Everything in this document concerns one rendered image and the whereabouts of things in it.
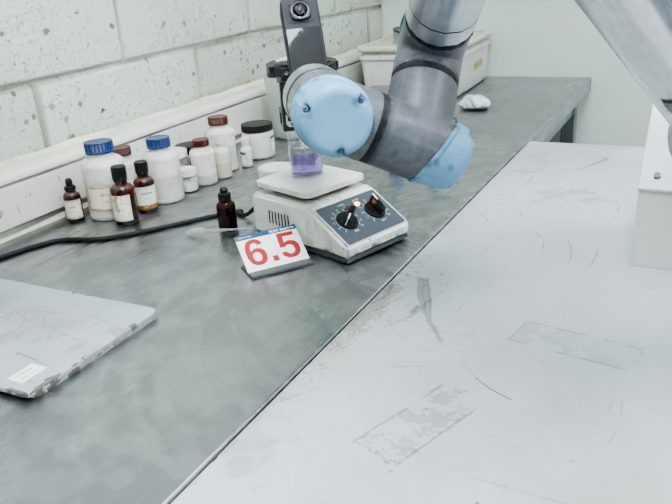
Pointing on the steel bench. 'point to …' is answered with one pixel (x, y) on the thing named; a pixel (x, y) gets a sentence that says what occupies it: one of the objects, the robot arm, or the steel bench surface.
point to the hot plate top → (309, 188)
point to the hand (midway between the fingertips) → (294, 58)
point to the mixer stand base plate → (57, 334)
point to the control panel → (359, 218)
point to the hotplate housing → (280, 212)
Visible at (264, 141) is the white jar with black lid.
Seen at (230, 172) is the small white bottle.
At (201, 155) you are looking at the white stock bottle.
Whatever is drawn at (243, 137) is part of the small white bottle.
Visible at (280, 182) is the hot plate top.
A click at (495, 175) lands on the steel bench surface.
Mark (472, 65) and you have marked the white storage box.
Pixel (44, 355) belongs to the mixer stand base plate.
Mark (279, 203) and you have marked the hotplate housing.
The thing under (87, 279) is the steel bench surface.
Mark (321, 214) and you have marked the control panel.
